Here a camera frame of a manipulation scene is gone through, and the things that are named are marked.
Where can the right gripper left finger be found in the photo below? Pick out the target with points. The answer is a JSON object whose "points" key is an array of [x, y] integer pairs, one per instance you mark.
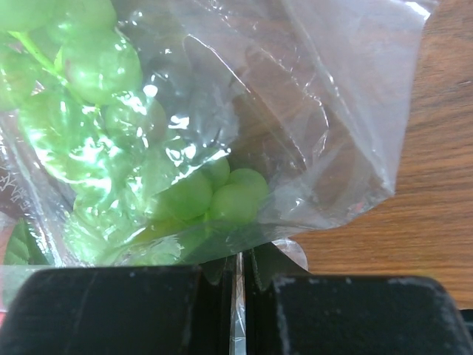
{"points": [[123, 310]]}

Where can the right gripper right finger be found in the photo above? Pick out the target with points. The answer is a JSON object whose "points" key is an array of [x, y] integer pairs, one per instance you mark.
{"points": [[291, 311]]}

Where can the clear zip top bag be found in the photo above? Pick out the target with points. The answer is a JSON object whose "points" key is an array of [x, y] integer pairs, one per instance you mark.
{"points": [[320, 91]]}

